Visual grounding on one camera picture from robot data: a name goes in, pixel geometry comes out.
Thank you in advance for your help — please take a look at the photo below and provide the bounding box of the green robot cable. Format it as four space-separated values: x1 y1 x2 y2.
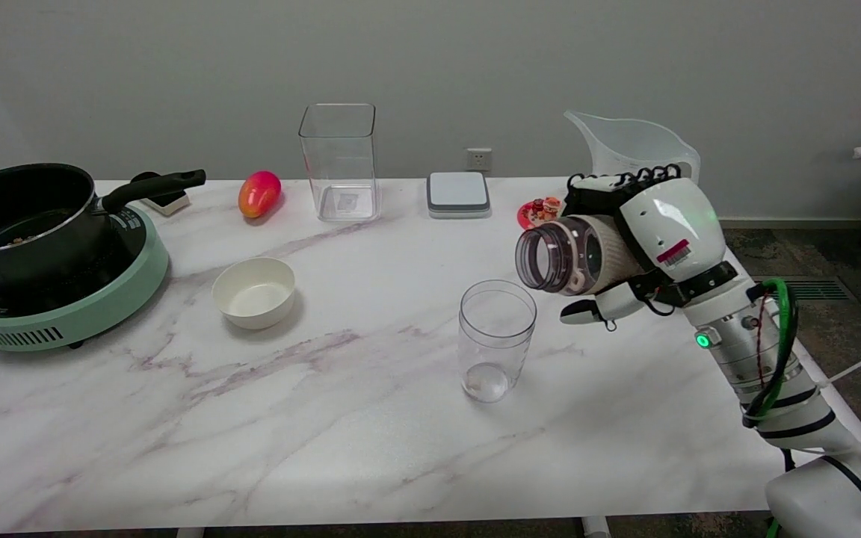
743 277 799 421

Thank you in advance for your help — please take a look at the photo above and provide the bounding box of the green induction cooker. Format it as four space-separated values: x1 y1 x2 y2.
0 203 170 353

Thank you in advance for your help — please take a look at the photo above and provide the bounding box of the clear square storage container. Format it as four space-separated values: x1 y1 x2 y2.
298 103 381 223

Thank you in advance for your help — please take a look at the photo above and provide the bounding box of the clear plastic measuring cup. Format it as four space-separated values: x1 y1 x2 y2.
458 279 538 404

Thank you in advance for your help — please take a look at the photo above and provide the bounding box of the small red plate with toys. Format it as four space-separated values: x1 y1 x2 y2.
516 196 564 231

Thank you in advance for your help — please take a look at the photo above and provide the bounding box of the clear jar with candies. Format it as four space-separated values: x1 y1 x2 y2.
515 214 646 297

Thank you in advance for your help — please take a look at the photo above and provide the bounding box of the white grey kitchen scale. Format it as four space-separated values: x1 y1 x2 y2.
426 172 492 220

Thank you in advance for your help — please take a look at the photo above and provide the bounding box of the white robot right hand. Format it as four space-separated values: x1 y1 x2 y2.
559 164 740 330

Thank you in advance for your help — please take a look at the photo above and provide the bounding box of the white power strip with plug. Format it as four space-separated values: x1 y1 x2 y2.
130 171 192 217

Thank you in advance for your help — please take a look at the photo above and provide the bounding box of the red orange toy mango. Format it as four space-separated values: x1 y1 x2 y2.
238 170 283 220

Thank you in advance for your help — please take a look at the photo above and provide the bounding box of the floor vent grille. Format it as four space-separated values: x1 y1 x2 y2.
750 276 851 302

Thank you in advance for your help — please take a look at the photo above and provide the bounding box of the black saucepan with handle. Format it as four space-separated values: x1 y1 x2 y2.
0 163 207 291

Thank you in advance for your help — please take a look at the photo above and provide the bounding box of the translucent plastic measuring jug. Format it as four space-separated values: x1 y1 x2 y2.
564 110 702 185

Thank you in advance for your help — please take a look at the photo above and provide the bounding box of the white round bowl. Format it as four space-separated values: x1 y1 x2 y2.
212 257 297 331

